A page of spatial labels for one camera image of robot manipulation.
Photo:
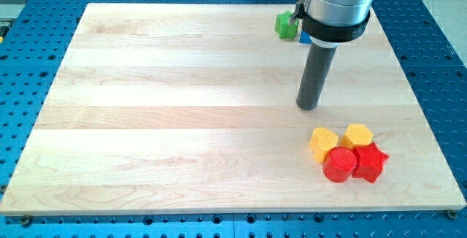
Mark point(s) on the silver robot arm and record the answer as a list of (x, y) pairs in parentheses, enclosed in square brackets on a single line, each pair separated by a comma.
[(331, 22)]

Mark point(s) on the light wooden board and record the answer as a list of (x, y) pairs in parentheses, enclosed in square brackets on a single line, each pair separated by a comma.
[(190, 108)]

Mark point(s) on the green star block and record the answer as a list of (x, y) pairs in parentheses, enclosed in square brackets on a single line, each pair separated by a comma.
[(283, 27)]

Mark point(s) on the yellow heart block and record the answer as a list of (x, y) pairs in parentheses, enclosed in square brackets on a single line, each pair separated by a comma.
[(321, 142)]

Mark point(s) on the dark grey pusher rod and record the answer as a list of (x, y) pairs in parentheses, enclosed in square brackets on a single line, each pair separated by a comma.
[(318, 63)]

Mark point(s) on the blue block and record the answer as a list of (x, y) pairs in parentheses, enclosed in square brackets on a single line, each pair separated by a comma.
[(305, 38)]

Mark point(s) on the red cylinder block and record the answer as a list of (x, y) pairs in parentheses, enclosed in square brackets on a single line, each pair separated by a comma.
[(339, 164)]

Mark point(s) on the yellow hexagon block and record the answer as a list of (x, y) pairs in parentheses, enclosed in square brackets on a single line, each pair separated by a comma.
[(356, 135)]

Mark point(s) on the red star block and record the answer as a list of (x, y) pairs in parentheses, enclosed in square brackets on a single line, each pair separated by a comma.
[(370, 162)]

